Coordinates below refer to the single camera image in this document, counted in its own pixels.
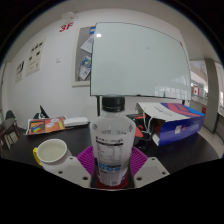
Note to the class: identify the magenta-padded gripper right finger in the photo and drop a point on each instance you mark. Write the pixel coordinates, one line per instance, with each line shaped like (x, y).
(150, 170)

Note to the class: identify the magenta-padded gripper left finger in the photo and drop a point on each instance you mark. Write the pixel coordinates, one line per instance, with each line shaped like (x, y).
(73, 170)

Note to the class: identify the clear black-capped water bottle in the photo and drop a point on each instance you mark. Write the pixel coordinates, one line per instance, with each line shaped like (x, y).
(111, 140)

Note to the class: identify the flat round red coaster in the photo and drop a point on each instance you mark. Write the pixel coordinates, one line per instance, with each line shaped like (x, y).
(125, 184)

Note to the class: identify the red and black object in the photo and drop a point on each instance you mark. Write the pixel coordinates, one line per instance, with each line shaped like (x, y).
(141, 125)

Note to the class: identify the flat white box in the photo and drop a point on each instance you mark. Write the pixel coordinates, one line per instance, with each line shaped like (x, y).
(76, 121)

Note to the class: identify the blue and white paper bag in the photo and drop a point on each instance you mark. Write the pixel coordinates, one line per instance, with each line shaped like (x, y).
(176, 125)

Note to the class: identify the colourful orange picture book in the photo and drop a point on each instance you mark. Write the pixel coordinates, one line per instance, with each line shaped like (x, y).
(45, 126)

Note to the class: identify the red and white flag sign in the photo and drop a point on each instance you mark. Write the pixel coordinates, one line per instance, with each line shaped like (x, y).
(196, 90)

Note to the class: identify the large glass whiteboard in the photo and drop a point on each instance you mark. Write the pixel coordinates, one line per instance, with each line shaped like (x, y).
(140, 60)

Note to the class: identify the grey pin board with papers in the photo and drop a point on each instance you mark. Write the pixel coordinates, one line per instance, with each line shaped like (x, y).
(81, 56)

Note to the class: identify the red floor number sign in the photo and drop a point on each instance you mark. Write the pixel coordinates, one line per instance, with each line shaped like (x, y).
(66, 27)

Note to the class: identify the small wall poster with photos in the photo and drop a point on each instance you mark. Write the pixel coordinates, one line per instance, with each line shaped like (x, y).
(20, 71)

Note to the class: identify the large wall poster with photos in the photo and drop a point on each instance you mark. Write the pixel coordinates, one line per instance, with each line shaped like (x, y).
(36, 56)

